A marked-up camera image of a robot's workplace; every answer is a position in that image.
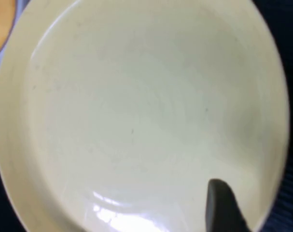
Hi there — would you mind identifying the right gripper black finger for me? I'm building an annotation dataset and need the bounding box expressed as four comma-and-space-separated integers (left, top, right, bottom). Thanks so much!
205, 178, 253, 232

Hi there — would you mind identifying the yellow plate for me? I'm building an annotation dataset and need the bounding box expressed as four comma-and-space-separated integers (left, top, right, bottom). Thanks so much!
0, 0, 291, 232

